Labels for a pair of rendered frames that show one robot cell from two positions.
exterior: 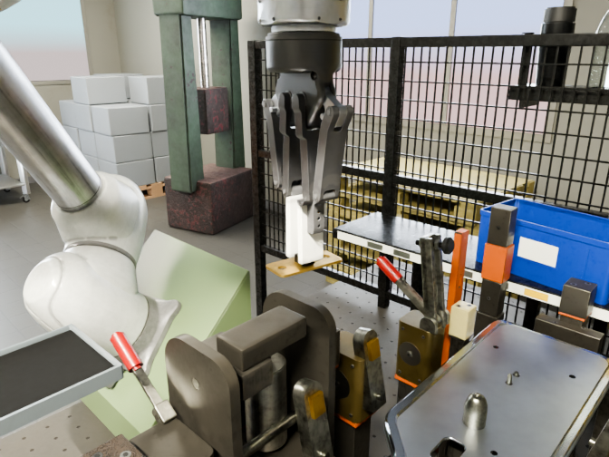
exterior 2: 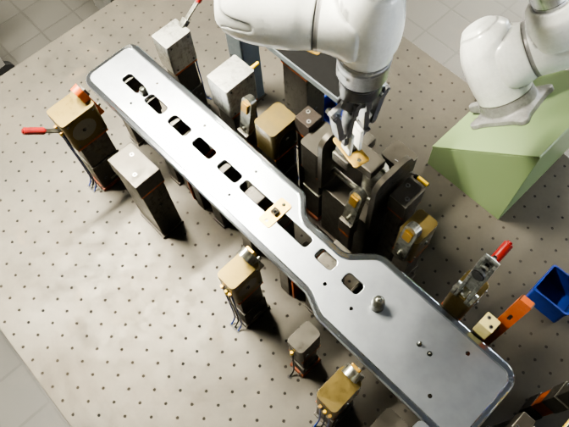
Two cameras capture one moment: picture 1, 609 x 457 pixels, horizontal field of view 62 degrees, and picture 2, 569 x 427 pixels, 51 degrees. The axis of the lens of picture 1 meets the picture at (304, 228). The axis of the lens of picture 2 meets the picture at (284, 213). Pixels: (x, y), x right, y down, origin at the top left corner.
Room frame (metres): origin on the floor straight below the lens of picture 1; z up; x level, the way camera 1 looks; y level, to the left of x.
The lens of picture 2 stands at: (0.46, -0.65, 2.35)
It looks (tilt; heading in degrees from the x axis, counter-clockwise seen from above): 65 degrees down; 97
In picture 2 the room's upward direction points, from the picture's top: 5 degrees counter-clockwise
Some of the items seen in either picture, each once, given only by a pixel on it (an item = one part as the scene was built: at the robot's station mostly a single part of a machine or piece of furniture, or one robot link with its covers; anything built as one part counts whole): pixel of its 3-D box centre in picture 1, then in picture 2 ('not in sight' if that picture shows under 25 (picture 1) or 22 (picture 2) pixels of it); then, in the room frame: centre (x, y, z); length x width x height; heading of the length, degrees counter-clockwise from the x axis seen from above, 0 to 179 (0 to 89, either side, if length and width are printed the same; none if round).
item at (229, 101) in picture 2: not in sight; (242, 115); (0.23, 0.34, 0.90); 0.13 x 0.08 x 0.41; 47
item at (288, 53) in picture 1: (304, 80); (359, 91); (0.53, 0.00, 1.48); 0.08 x 0.07 x 0.09; 35
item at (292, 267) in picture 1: (304, 259); (350, 148); (0.52, 0.00, 1.29); 0.08 x 0.04 x 0.01; 125
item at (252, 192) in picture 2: not in sight; (258, 218); (0.29, 0.04, 0.84); 0.12 x 0.05 x 0.29; 47
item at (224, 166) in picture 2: not in sight; (227, 189); (0.20, 0.13, 0.84); 0.12 x 0.05 x 0.29; 47
